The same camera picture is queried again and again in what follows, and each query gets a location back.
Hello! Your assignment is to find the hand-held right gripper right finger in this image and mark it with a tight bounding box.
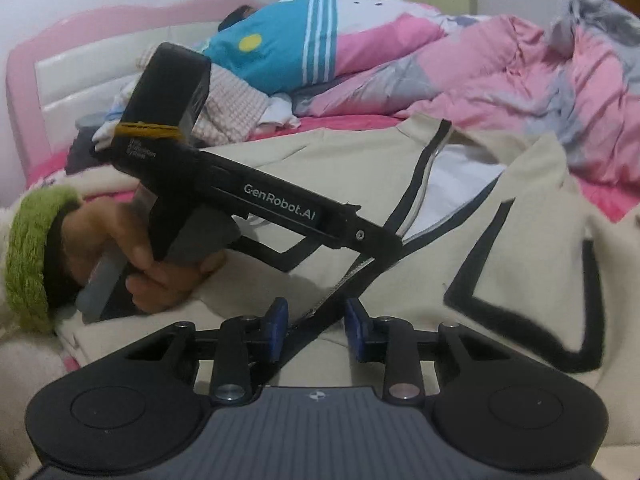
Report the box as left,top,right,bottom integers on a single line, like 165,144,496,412
345,297,507,404

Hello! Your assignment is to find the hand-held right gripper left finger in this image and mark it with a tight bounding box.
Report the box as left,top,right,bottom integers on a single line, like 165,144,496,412
120,297,290,406

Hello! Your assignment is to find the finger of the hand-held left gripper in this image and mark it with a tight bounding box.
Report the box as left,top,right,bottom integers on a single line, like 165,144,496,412
345,204,404,291

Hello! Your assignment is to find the beige zip jacket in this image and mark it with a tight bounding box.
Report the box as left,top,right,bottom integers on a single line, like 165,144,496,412
55,112,640,480

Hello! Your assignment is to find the person's left forearm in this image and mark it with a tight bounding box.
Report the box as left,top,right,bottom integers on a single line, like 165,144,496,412
0,185,85,338

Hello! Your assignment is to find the person's left hand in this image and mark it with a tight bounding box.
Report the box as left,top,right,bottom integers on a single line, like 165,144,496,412
60,195,230,315

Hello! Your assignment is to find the pink houndstooth cloth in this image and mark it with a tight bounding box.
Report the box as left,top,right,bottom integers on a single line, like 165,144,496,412
190,62,271,146

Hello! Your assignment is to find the white blue patterned cloth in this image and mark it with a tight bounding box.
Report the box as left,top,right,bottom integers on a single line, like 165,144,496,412
92,85,138,151

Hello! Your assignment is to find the dark grey cloth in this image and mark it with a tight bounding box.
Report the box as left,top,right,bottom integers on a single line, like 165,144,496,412
67,135,117,174

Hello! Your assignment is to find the pink white headboard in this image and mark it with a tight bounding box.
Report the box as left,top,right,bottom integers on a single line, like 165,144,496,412
5,0,261,181

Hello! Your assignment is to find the blue pink cartoon pillow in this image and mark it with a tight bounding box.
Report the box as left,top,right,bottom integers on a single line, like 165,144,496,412
200,0,446,97

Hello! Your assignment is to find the pink grey floral quilt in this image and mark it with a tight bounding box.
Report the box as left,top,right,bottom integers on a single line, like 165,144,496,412
295,0,640,221

